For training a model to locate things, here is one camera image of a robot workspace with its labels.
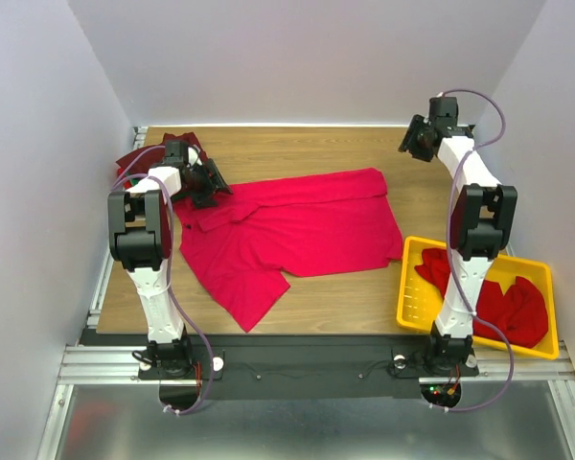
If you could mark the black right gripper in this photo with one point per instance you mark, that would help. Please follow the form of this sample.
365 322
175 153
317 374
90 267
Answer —
413 139

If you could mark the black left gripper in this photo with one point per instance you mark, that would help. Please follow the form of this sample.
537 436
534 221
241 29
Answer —
203 199

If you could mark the pink magenta t shirt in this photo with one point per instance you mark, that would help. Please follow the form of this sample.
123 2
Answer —
242 249

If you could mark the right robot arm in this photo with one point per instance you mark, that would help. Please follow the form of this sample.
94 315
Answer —
480 218

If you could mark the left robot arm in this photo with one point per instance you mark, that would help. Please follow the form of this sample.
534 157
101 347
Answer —
140 238

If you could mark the maroon folded shirt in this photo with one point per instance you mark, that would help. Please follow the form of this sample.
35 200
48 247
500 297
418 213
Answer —
156 154

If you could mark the yellow plastic tray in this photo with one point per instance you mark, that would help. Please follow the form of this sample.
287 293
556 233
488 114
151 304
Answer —
420 301

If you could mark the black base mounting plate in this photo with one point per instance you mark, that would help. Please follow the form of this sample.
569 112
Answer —
295 367

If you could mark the red shirt in tray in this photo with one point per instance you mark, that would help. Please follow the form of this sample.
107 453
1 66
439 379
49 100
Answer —
519 312

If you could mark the aluminium frame rail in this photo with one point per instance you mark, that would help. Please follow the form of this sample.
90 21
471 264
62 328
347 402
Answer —
115 365

